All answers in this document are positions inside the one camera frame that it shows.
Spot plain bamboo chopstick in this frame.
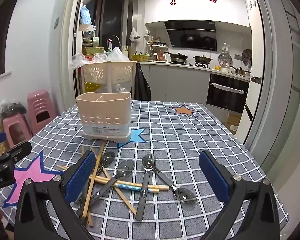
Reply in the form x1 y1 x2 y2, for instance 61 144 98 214
89 146 137 216
83 141 106 216
80 144 94 228

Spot black handled steel spoon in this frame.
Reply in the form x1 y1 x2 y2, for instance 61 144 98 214
90 159 135 206
153 167 196 203
75 152 115 204

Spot yellow patterned bamboo chopstick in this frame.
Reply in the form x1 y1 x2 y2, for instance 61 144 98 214
56 164 170 191

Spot black handled slotted spoon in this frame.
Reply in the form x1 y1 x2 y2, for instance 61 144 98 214
135 154 156 221

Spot blue patterned bamboo chopstick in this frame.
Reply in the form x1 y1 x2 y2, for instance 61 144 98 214
113 183 159 193

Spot short pink plastic stool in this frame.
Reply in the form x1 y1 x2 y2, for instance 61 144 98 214
2 114 32 148

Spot tall pink plastic stool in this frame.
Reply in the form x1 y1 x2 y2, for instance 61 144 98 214
27 89 56 134

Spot beige utensil holder caddy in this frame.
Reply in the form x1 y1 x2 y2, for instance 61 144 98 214
76 92 132 143

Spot cardboard box on floor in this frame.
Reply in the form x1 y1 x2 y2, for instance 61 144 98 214
225 113 242 135

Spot beige perforated plastic basket rack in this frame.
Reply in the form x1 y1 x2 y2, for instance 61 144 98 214
81 61 137 100

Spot grey checked tablecloth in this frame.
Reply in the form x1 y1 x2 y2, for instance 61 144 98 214
0 100 289 240

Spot black built-in oven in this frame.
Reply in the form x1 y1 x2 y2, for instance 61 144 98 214
206 74 249 113

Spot clear plastic bags on rack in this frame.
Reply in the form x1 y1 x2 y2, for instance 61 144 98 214
70 47 129 70

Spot black pot on stove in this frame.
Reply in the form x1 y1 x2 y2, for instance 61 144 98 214
193 55 212 65

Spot black wok on stove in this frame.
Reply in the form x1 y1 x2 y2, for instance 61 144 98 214
165 51 188 64

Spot black range hood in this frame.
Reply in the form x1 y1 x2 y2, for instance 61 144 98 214
164 20 217 51

